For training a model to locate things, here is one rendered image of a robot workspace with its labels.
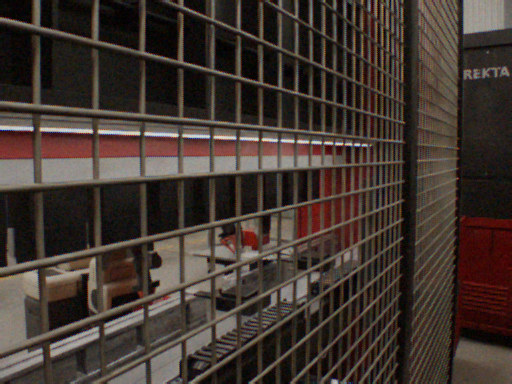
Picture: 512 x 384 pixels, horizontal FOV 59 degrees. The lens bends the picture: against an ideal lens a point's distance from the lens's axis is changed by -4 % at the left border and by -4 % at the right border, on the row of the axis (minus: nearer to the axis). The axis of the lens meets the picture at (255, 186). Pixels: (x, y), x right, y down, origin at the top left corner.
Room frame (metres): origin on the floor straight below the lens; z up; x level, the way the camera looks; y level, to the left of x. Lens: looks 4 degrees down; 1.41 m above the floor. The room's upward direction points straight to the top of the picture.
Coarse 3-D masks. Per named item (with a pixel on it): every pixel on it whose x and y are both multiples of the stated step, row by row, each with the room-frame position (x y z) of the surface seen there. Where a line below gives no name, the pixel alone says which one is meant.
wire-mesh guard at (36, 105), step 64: (320, 0) 0.35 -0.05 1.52; (448, 0) 1.02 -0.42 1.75; (448, 64) 0.98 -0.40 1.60; (256, 128) 0.27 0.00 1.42; (448, 128) 1.02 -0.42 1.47; (0, 192) 0.13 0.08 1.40; (448, 192) 1.04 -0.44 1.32; (64, 256) 0.15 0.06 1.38; (256, 256) 0.27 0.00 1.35; (320, 256) 0.37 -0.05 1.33; (384, 256) 0.54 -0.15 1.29; (448, 256) 1.05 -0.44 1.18; (320, 320) 0.37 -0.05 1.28; (448, 320) 1.11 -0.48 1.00
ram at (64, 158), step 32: (0, 160) 0.87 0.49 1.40; (32, 160) 0.93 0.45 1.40; (64, 160) 1.00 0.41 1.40; (128, 160) 1.17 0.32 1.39; (160, 160) 1.27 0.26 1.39; (192, 160) 1.40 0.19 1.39; (224, 160) 1.55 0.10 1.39; (256, 160) 1.73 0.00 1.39; (288, 160) 1.97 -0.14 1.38; (320, 160) 2.27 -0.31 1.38
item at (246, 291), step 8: (232, 288) 1.29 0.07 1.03; (248, 288) 1.29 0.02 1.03; (256, 288) 1.29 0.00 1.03; (200, 296) 1.33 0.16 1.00; (208, 296) 1.31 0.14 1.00; (216, 296) 1.25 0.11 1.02; (224, 296) 1.25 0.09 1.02; (232, 296) 1.24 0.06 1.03; (248, 296) 1.23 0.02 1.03; (256, 296) 1.25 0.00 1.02; (216, 304) 1.25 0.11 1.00; (224, 304) 1.24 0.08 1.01; (232, 304) 1.22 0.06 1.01; (256, 304) 1.23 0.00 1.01; (264, 304) 1.27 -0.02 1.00; (248, 312) 1.20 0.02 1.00
